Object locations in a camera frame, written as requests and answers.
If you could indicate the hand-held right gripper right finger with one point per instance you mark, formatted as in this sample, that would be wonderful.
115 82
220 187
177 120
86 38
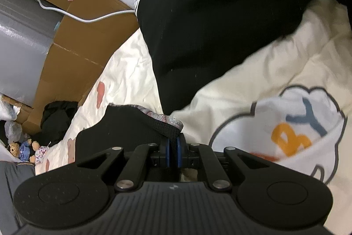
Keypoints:
178 152

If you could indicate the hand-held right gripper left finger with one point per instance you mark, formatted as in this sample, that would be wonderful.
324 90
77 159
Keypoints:
168 152

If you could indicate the floral bear print cloth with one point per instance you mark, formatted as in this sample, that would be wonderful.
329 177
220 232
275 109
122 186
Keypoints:
167 119

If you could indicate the black shorts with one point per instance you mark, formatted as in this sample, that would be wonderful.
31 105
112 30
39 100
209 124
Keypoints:
123 130

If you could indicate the small bear in blue clothes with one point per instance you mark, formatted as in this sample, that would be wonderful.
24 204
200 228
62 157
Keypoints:
23 151

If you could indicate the black cloth heap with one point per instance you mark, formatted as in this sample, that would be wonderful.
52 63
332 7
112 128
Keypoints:
59 119

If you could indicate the white printed bed sheet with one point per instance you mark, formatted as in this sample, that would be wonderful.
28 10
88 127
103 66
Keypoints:
275 80

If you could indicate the small doll in floral dress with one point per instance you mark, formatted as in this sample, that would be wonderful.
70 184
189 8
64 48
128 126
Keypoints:
40 153

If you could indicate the black folded garment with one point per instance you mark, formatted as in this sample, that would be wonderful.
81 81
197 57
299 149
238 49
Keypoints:
220 17

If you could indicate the clear plastic bag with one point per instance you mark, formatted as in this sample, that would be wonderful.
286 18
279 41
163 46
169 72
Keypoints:
9 125

